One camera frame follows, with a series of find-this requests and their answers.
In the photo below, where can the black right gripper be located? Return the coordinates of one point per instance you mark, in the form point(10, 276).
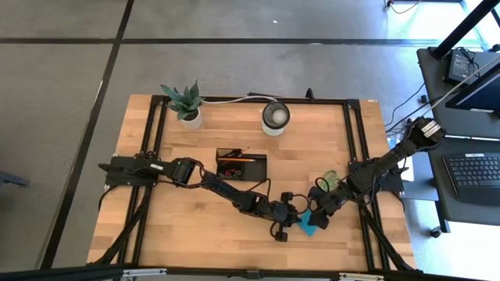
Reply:
point(326, 201)

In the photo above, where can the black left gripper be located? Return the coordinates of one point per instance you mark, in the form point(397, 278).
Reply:
point(283, 215)

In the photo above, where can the blue eraser block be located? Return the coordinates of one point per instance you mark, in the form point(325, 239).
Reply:
point(306, 228)

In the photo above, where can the black mesh desk organizer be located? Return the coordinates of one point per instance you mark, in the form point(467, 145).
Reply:
point(256, 171)

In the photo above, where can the orange pencil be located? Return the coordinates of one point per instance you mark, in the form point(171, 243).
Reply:
point(238, 159)
point(241, 151)

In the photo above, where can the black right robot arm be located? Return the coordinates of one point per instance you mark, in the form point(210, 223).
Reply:
point(386, 160)

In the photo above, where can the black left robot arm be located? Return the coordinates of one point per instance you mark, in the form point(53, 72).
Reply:
point(226, 187)

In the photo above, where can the small red object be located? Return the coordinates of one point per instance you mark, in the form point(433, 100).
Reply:
point(228, 172)

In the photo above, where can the white box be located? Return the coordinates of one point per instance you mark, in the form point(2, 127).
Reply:
point(409, 173)

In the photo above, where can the white cylinder with black rim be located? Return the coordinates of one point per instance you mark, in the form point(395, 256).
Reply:
point(276, 117)

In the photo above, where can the black caster wheel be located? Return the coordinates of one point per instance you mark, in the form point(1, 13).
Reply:
point(436, 232)

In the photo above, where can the black clamp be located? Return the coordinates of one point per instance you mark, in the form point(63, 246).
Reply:
point(309, 93)

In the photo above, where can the white plant pot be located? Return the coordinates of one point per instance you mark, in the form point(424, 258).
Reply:
point(193, 123)

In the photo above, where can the black keyboard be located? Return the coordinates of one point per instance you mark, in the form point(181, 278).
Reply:
point(474, 175)

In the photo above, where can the green snake plant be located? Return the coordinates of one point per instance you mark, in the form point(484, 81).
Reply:
point(183, 101)

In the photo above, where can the black desk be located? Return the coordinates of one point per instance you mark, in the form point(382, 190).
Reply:
point(437, 97)

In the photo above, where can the black desk monitor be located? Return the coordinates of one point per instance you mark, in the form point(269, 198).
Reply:
point(478, 93)

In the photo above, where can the black power adapter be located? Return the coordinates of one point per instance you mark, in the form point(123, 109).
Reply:
point(460, 66)

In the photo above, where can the black pole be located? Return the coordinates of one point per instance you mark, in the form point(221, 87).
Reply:
point(465, 27)

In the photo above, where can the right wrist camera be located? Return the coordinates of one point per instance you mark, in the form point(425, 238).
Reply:
point(287, 196)

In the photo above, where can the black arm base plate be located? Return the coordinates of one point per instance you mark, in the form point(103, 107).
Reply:
point(394, 183)
point(117, 175)

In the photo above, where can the black aluminium table frame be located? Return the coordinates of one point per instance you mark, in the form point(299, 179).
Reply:
point(328, 101)

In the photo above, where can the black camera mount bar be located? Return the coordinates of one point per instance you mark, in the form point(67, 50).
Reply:
point(78, 273)

